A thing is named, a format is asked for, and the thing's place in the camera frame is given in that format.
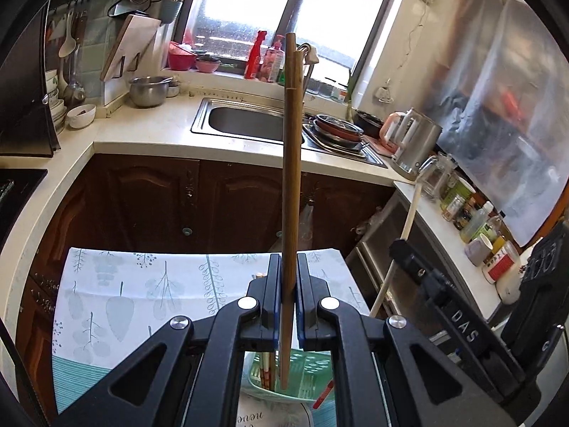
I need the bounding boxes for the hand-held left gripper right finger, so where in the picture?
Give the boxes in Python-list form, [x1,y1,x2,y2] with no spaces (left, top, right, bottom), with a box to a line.
[297,253,516,427]

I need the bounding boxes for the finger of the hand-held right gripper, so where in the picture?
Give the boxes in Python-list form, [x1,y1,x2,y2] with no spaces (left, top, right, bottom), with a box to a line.
[389,239,445,296]

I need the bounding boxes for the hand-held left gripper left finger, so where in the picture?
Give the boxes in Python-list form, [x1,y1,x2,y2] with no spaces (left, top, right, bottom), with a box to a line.
[53,253,283,427]

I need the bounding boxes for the green plastic utensil basket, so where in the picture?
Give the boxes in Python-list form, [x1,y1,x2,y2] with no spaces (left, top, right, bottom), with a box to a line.
[242,349,335,405]

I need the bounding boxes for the steel cabinet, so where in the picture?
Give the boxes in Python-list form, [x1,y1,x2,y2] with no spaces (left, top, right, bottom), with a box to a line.
[347,187,490,352]

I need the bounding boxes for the white canister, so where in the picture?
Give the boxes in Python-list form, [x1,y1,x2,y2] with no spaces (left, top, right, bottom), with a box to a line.
[498,249,534,305]

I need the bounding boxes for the white jar with red label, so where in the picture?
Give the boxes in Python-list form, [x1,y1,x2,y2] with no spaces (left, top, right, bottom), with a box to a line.
[482,240,521,284]

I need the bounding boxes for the grey mug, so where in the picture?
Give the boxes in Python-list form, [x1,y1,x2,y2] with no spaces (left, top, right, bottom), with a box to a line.
[464,233,494,268]

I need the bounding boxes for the clear plastic bottle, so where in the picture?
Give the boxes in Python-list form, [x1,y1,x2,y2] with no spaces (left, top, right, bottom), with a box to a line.
[460,201,495,243]

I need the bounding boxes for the green labelled jar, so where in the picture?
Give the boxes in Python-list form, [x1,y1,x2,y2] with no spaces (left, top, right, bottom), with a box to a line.
[441,177,476,222]

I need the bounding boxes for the hanging plastic bag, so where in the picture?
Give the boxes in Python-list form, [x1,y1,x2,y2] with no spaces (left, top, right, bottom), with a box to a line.
[297,202,317,250]

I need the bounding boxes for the glass pitcher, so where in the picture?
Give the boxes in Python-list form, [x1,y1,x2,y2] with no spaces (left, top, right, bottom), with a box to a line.
[418,152,458,201]

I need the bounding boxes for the steel electric kettle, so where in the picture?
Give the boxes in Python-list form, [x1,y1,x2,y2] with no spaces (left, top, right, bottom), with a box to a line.
[379,107,443,182]

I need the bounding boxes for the leaf printed tablecloth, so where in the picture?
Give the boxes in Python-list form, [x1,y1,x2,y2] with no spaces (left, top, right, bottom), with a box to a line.
[51,247,369,427]

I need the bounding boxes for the black clay pot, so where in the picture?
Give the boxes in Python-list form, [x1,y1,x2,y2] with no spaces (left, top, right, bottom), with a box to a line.
[351,109,385,136]

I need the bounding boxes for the stack of plates and pans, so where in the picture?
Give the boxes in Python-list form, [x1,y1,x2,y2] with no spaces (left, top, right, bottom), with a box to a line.
[303,113,369,151]

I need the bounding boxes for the brown wooden cabinets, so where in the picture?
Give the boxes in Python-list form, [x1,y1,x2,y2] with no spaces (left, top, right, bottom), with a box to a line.
[13,153,396,410]

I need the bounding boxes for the clear plastic sheet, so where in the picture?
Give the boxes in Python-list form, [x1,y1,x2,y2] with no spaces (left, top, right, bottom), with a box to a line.
[433,0,565,247]

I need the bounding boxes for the stainless steel sink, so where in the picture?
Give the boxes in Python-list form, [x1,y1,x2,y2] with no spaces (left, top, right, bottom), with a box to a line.
[191,97,389,170]

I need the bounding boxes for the steel faucet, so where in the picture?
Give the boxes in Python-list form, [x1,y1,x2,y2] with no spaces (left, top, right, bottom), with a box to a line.
[298,43,320,99]

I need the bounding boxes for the pink soap bottle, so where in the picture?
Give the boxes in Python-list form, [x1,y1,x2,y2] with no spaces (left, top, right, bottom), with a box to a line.
[262,35,285,83]

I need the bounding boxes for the red spray bottle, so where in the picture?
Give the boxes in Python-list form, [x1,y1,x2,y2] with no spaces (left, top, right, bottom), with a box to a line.
[244,30,268,80]

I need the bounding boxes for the steel mixing bowl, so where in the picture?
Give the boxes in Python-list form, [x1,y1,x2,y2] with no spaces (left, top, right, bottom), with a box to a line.
[129,75,174,108]

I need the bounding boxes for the red basin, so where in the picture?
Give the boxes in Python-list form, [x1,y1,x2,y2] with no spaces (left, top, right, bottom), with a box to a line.
[167,41,197,71]

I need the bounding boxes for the white bowl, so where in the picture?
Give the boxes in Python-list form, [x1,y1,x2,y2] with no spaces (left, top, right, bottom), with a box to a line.
[67,104,97,129]

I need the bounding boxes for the black stove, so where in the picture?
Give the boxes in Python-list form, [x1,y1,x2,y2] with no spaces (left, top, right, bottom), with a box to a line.
[0,169,49,250]

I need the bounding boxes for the white cutting board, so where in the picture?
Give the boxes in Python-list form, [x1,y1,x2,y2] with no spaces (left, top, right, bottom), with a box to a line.
[100,13,161,81]

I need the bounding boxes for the stack of white bowls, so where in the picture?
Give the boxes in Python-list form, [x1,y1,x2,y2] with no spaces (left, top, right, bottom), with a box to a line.
[44,69,67,134]

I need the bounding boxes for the window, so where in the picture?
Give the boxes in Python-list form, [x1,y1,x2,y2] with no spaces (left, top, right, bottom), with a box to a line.
[171,0,396,81]

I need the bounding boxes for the grey-blue utensil holder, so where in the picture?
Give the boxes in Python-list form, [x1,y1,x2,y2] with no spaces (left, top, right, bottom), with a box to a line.
[159,0,184,25]

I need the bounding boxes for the white ladle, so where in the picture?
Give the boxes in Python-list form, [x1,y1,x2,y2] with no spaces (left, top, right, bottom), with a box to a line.
[59,11,76,58]

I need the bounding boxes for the black range hood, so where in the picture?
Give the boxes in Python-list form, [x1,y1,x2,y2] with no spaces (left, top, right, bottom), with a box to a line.
[0,4,60,158]

